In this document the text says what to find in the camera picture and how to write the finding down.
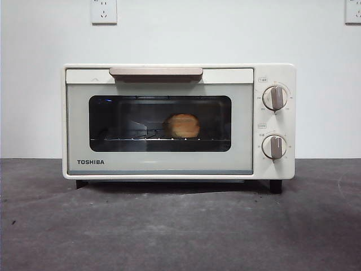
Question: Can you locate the oven door with brown handle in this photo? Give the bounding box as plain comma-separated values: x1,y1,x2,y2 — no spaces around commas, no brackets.
65,67,255,176

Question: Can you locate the white toaster oven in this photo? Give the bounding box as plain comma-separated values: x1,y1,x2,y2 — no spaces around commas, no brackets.
61,63,297,195

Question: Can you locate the white brown oven knob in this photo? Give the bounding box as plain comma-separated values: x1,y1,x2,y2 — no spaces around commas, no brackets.
262,85,289,111
261,134,289,160

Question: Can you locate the white wall socket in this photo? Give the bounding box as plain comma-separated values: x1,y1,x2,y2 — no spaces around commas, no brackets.
345,0,361,25
90,0,118,25

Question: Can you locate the golden bread roll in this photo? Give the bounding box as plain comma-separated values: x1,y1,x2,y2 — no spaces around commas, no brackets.
166,113,202,139

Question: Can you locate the metal wire oven rack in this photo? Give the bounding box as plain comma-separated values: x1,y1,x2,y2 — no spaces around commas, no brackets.
98,128,227,142

